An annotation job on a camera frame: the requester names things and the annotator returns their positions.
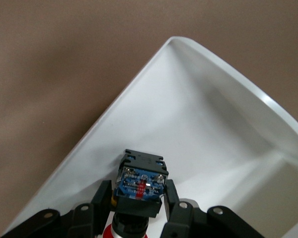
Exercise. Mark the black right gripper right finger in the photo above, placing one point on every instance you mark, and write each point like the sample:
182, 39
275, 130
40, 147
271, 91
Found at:
188, 223

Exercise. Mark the brown table cover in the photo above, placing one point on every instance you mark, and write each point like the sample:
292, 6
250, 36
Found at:
52, 74

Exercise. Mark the red push button switch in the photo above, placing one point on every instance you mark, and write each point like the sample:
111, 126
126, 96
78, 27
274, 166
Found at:
141, 183

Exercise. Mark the white plastic bin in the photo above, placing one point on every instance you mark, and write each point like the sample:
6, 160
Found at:
188, 124

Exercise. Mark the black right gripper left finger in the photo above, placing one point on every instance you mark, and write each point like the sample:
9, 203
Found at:
84, 220

